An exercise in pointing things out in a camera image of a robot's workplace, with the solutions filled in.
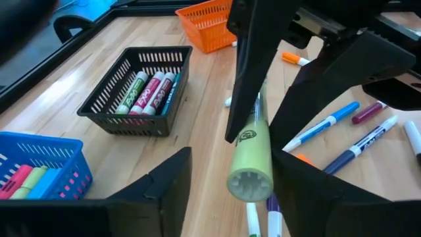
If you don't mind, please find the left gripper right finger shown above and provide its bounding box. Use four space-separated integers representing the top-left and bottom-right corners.
271 149 421 237

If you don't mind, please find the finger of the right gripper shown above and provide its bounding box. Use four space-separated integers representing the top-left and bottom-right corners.
225 0 301 144
268 31 418 149

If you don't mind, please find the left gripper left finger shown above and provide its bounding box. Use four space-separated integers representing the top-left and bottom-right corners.
0 147 193 237

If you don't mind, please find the orange cap white marker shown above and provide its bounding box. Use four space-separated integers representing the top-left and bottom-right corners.
281 51 310 67

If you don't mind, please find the maroon thin marker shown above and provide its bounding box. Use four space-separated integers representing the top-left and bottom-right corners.
351 101 388 125

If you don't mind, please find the purple cap white marker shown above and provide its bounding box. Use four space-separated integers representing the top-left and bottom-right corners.
265 193 284 237

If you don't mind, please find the orange plastic basket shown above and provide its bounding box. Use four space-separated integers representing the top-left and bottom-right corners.
174 0 237 54

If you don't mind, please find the blue thin marker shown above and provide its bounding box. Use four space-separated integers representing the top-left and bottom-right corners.
282 101 361 153

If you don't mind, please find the orange highlighter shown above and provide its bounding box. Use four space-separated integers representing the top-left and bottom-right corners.
295 153 318 169

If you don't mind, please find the green cap thin marker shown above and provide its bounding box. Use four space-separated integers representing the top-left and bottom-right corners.
245 202 262 237

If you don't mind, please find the purple thin Expo marker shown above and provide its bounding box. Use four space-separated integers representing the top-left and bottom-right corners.
322 115 399 175

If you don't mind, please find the teal thin marker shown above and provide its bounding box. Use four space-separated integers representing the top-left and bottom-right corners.
160 72 182 117

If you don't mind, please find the light green highlighter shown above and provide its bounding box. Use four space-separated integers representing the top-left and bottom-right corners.
9 165 49 200
226 82 274 203

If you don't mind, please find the black cap SKK marker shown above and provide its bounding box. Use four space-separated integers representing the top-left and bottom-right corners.
403 120 421 167

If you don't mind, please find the red Expo marker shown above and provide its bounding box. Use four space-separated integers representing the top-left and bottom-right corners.
141 72 177 117

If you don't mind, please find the light blue highlighter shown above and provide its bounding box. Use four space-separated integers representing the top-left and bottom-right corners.
26 167 63 200

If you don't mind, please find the pink Expo marker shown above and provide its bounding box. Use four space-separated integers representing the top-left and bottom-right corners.
128 71 165 116

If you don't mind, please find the blue plastic basket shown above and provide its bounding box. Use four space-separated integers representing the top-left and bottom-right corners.
0 131 93 201

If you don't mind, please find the green Expo marker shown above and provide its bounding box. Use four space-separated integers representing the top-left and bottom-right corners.
114 70 149 115

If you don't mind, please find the pink highlighter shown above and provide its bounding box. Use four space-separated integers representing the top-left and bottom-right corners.
0 164 34 200

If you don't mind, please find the black plastic basket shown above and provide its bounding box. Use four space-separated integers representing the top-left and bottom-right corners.
76 45 193 138

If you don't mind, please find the black arch handle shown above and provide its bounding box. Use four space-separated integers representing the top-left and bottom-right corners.
53 14 95 43

